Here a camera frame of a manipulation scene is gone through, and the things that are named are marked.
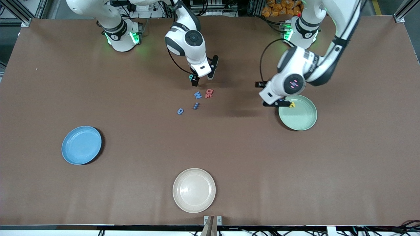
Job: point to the pale green round plate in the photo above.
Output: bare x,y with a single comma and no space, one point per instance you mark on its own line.
300,116

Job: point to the blue lowercase letter i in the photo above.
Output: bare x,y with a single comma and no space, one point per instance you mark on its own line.
196,106

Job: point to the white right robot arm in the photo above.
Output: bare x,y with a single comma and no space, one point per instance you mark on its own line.
197,54

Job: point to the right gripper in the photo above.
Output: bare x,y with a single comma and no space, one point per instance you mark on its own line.
195,80

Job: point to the metal table edge bracket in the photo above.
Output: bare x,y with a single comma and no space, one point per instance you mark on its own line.
206,220

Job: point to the blue round plate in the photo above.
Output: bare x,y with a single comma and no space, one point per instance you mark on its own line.
81,145

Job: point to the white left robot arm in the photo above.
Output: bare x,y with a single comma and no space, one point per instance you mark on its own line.
295,62

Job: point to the red capital letter Q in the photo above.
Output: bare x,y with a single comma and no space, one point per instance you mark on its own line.
207,92

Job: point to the white power strip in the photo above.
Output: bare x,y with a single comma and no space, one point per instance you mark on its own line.
141,6

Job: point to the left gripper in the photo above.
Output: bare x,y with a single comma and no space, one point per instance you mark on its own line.
283,103

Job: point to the blue lowercase letter a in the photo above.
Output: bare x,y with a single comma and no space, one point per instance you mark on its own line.
180,113

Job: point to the aluminium frame post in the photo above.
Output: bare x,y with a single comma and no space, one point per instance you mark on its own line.
405,9
18,12

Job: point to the beige round plate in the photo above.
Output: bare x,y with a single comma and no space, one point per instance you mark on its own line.
194,190

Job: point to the orange objects pile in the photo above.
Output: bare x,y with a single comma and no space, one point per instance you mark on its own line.
279,8

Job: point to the blue capital letter W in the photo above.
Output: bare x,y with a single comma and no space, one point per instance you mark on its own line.
198,95

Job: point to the dark equipment rack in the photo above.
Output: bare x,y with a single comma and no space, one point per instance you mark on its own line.
223,8

